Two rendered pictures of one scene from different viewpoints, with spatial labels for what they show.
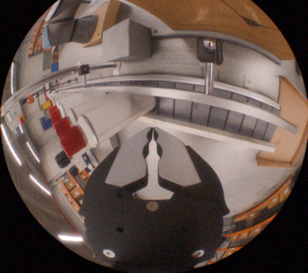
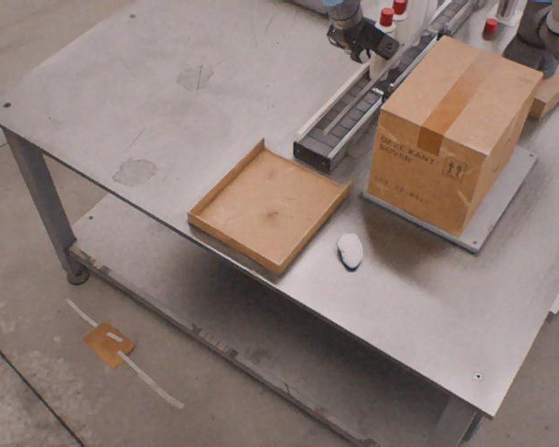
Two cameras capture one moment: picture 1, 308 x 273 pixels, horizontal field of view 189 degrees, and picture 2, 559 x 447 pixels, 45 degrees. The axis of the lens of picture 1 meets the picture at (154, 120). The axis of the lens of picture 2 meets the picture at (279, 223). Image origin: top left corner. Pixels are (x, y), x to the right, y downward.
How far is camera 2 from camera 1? 1.64 m
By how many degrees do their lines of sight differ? 7
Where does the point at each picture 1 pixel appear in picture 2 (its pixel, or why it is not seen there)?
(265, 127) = (318, 138)
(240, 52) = not seen: hidden behind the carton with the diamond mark
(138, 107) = (378, 62)
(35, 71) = not seen: outside the picture
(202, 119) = (345, 99)
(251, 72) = (362, 158)
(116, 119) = not seen: hidden behind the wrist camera
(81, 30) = (515, 50)
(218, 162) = (279, 110)
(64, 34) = (523, 24)
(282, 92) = (333, 186)
